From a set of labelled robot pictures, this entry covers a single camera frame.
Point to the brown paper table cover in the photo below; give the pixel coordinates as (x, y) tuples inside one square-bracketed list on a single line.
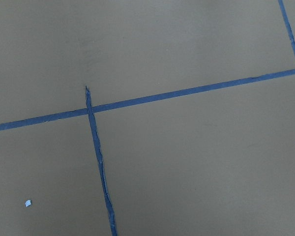
[(147, 117)]

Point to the small blue foam crumb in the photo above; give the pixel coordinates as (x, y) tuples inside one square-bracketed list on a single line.
[(28, 203)]

